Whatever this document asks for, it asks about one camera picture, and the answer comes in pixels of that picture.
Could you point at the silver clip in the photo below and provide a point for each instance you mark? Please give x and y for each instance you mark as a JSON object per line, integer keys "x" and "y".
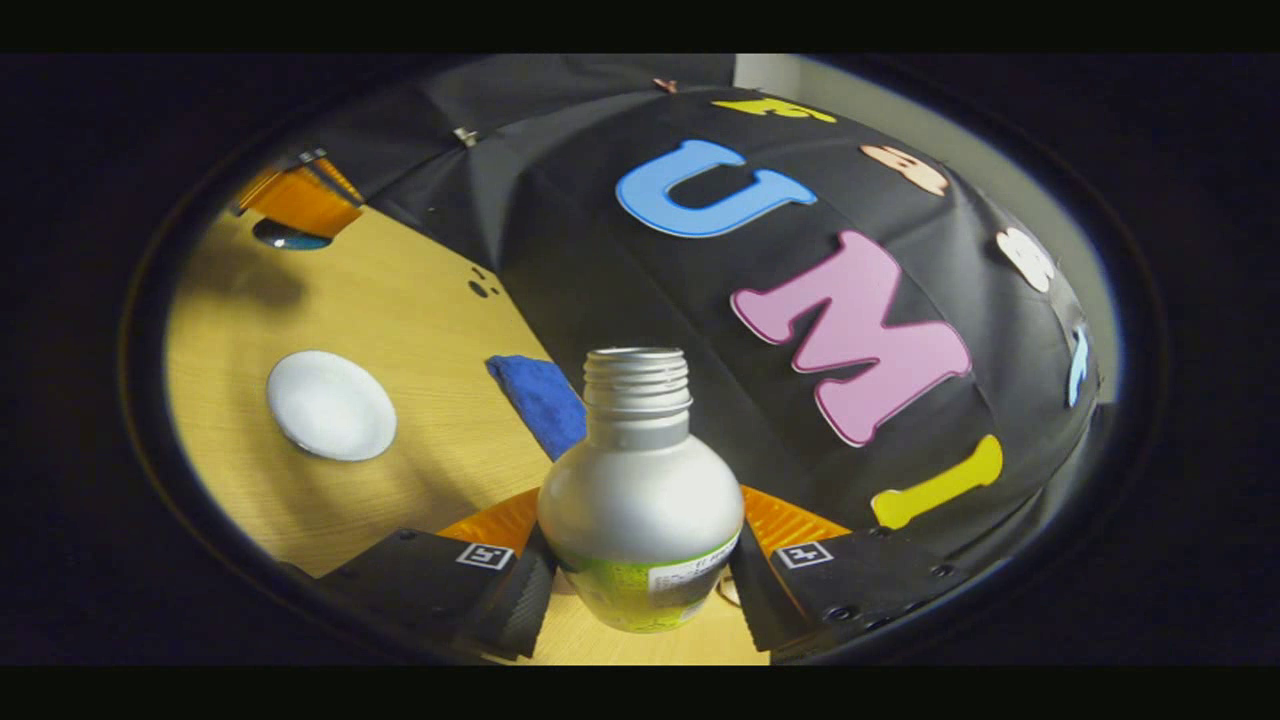
{"x": 465, "y": 135}

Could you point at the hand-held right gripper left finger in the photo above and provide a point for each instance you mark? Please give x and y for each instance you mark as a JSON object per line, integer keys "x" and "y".
{"x": 520, "y": 615}

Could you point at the silver water bottle green label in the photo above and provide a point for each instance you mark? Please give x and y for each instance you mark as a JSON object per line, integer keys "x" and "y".
{"x": 640, "y": 490}

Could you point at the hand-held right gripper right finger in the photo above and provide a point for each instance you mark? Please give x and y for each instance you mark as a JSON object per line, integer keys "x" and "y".
{"x": 770, "y": 610}

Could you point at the black backdrop cloth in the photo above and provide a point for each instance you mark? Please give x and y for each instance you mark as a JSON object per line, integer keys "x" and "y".
{"x": 620, "y": 270}

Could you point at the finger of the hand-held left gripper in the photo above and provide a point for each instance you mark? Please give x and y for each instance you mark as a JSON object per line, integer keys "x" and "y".
{"x": 295, "y": 200}
{"x": 340, "y": 178}

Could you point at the blue cloth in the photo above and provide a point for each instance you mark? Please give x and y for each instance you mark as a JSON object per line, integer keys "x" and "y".
{"x": 540, "y": 400}

